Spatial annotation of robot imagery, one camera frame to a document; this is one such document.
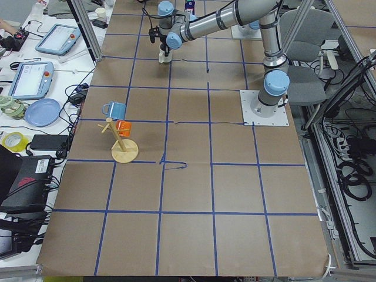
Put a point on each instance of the person hand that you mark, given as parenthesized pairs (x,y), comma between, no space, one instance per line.
(7,27)

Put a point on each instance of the white paper cup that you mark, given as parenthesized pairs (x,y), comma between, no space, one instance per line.
(101,14)

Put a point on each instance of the white ceramic mug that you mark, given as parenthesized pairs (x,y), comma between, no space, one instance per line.
(165,60)

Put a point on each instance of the light blue mug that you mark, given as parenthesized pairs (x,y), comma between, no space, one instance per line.
(114,110)

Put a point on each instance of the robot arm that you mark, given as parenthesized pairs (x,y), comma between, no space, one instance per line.
(176,27)

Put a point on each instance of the blue white milk carton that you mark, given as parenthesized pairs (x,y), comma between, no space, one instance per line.
(189,6)

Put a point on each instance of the grey office chair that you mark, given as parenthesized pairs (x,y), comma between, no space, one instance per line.
(305,87)

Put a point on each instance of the blue plate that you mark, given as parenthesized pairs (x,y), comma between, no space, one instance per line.
(43,112)

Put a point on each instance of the wooden mug tree stand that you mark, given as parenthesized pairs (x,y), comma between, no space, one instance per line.
(124,150)

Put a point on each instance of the black power adapter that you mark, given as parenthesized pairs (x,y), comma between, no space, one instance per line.
(48,142)

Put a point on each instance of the blue teach pendant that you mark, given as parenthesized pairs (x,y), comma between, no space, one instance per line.
(59,40)
(32,80)

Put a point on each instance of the aluminium frame post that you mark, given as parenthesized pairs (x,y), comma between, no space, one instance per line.
(81,17)

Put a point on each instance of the black electronics box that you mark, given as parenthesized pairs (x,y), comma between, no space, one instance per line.
(24,182)

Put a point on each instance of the yellow tape roll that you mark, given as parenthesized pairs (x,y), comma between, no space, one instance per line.
(15,142)

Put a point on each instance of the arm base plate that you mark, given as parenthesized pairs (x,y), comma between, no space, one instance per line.
(245,33)
(257,114)

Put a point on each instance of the orange mug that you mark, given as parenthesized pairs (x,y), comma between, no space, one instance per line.
(123,128)

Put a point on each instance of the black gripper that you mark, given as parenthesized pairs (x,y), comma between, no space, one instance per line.
(163,47)

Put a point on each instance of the green tape rolls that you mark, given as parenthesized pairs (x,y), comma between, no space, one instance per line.
(13,108)

